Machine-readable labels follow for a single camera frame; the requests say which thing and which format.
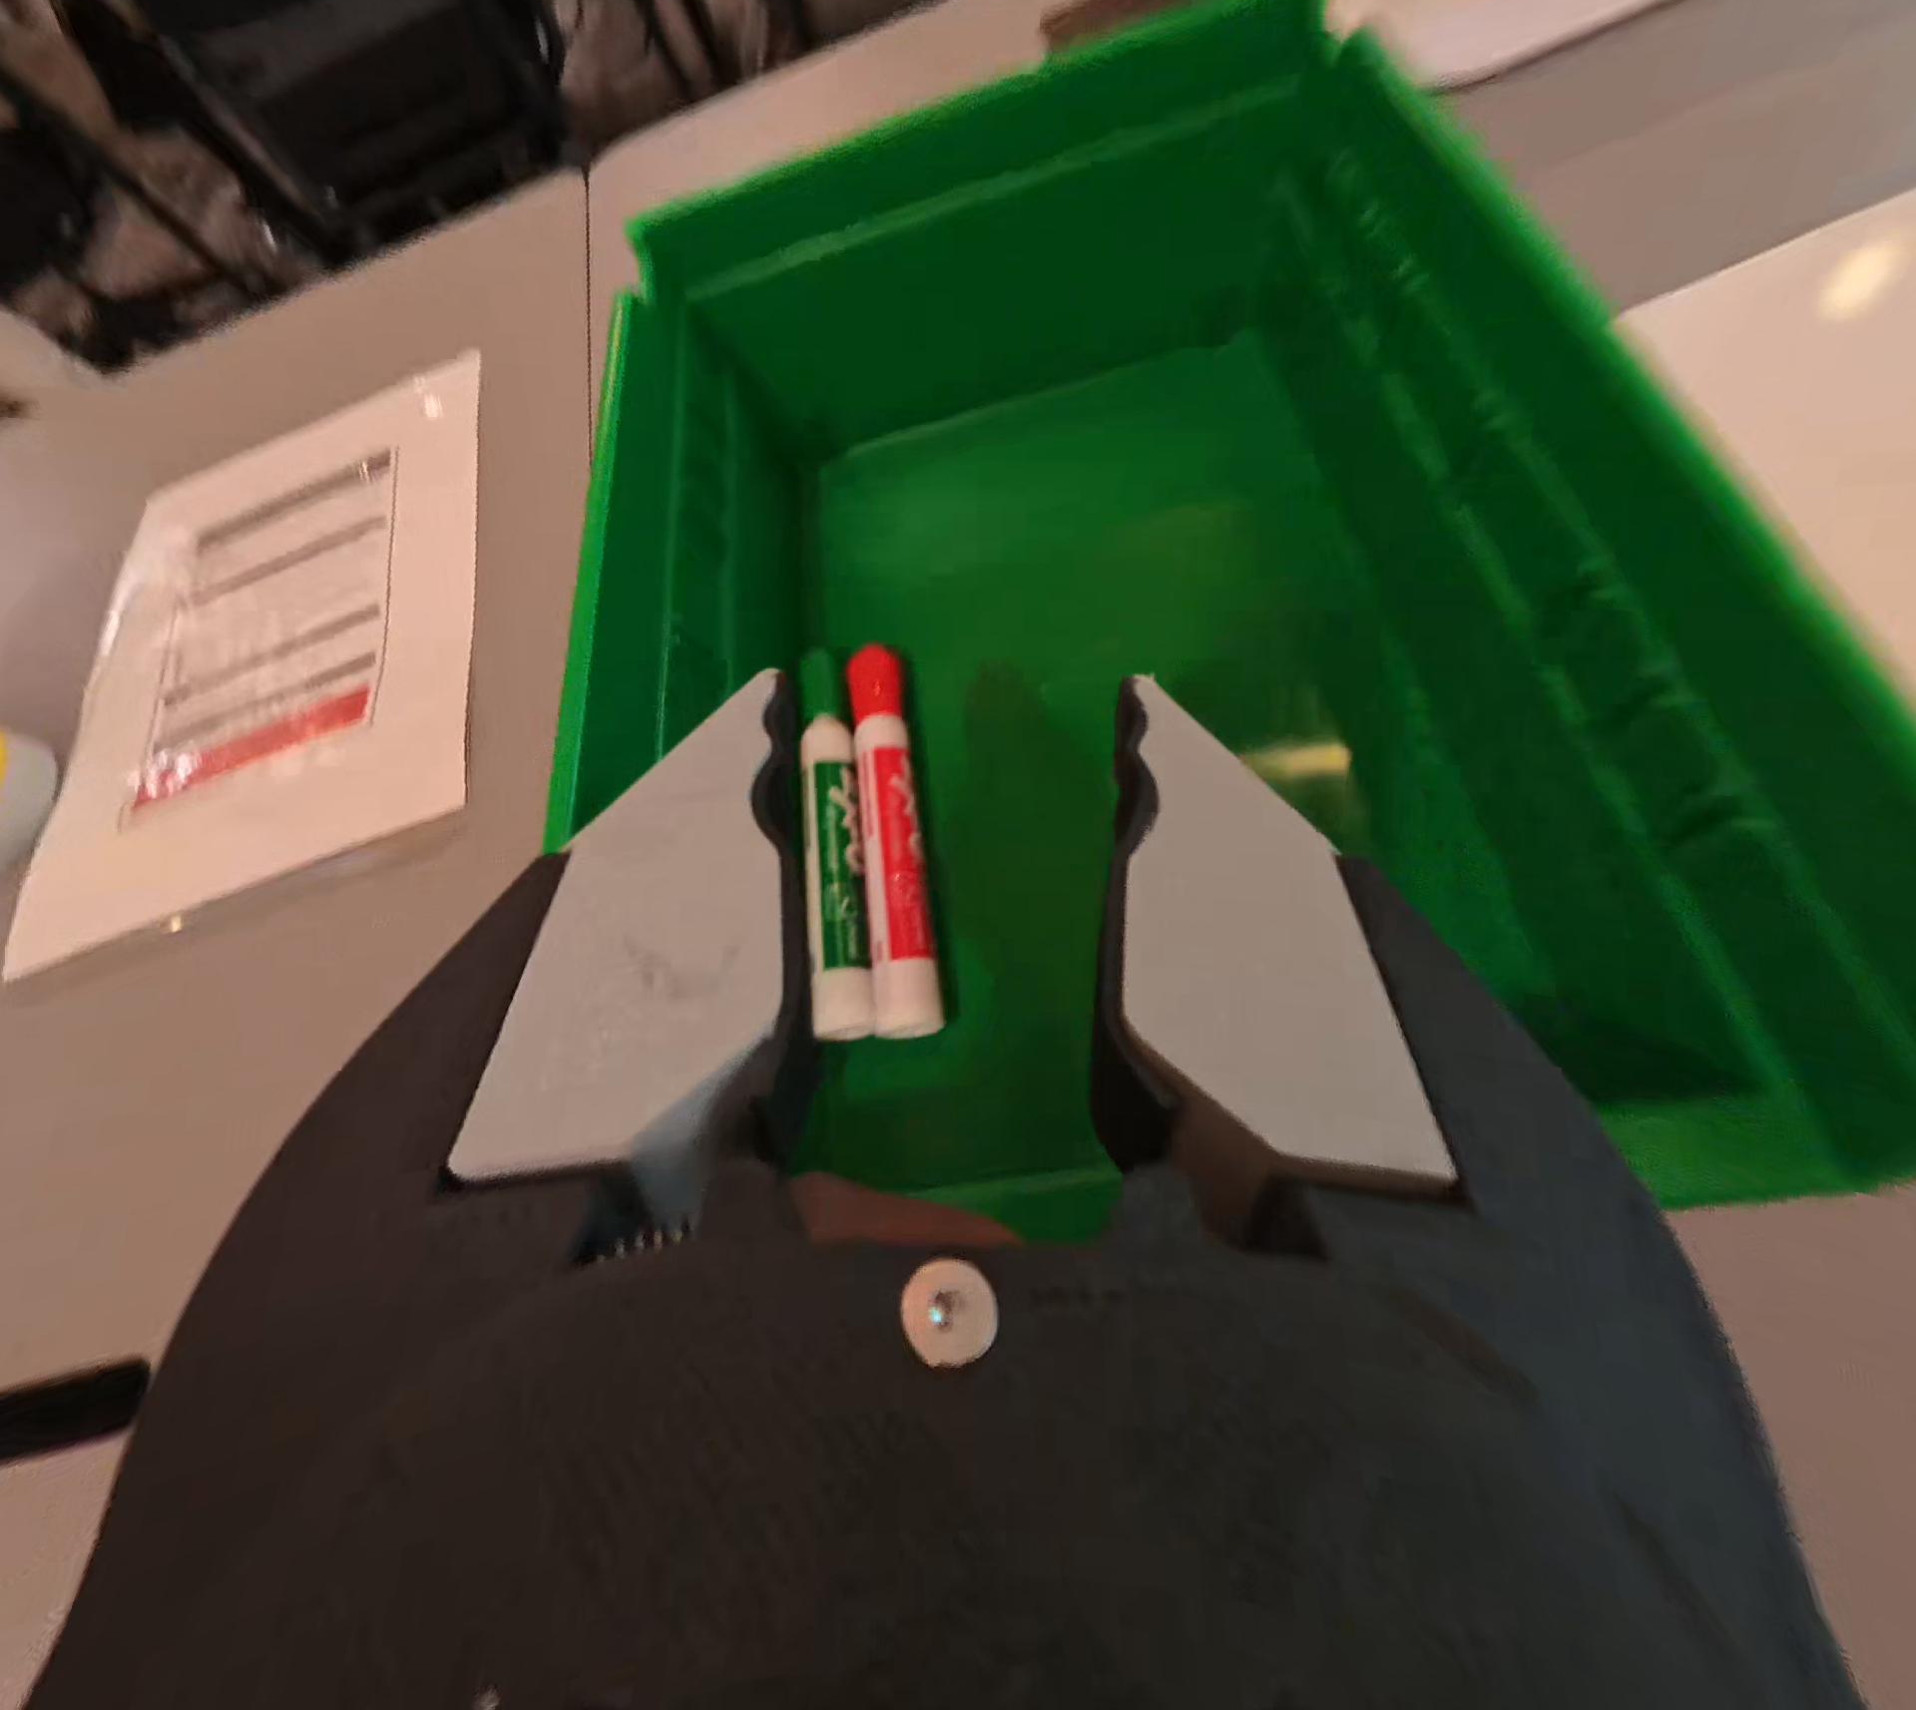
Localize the printed sheet in sleeve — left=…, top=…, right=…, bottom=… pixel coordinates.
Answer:
left=0, top=351, right=484, bottom=987

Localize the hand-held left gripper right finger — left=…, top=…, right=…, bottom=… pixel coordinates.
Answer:
left=1089, top=674, right=1462, bottom=1197

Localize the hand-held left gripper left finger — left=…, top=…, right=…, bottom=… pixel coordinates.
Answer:
left=444, top=670, right=796, bottom=1183

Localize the black pen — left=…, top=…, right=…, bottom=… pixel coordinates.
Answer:
left=0, top=1358, right=153, bottom=1466

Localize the white red whiteboard marker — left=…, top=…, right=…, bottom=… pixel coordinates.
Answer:
left=844, top=642, right=950, bottom=1041

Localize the white green whiteboard marker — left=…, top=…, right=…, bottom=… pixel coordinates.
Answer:
left=794, top=648, right=879, bottom=1041

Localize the green plastic bin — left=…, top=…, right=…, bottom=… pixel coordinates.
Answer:
left=543, top=0, right=1916, bottom=1244

